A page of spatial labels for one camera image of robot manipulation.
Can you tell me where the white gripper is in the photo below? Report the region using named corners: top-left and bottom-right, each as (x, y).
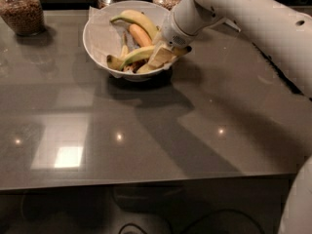
top-left (148, 11), bottom-right (199, 68)

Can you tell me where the long yellow banana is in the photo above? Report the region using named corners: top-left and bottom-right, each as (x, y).
top-left (118, 43), bottom-right (192, 73)

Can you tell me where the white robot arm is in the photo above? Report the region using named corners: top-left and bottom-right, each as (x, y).
top-left (155, 0), bottom-right (312, 98)

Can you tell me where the lower right yellow banana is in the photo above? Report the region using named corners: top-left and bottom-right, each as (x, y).
top-left (136, 59), bottom-right (168, 74)

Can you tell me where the orange ripe banana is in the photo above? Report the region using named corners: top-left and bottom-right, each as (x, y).
top-left (129, 23), bottom-right (152, 47)

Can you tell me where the top yellow-green banana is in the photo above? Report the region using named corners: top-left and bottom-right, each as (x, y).
top-left (109, 10), bottom-right (158, 39)

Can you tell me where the small left banana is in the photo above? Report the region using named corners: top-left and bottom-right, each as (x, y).
top-left (106, 33), bottom-right (129, 70)

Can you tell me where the white bowl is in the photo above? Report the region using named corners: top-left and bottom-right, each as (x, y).
top-left (83, 1), bottom-right (185, 82)

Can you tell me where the white paper liner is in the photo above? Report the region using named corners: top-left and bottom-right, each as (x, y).
top-left (87, 6), bottom-right (122, 62)

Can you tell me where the white folded card stand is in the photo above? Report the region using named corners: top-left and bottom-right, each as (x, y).
top-left (224, 19), bottom-right (241, 32)

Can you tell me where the black rubber mat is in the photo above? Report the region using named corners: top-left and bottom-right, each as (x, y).
top-left (252, 43), bottom-right (305, 96)

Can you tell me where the left glass jar with grains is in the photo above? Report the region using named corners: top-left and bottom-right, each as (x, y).
top-left (0, 0), bottom-right (45, 36)

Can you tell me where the black cable on floor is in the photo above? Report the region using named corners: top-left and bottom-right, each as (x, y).
top-left (117, 208), bottom-right (266, 234)

